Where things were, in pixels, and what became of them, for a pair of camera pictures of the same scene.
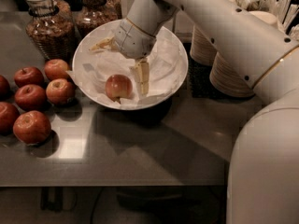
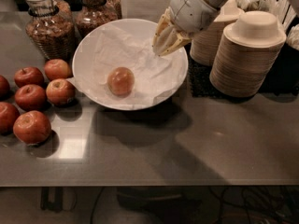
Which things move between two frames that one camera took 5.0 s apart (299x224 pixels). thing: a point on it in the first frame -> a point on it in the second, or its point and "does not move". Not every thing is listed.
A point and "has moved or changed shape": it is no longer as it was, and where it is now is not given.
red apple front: x=32 y=127 does not move
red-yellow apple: x=119 y=87 has moved or changed shape
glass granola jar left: x=49 y=21 does not move
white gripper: x=133 y=40 -> x=193 y=10
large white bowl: x=106 y=78 does not move
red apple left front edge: x=9 y=118 does not move
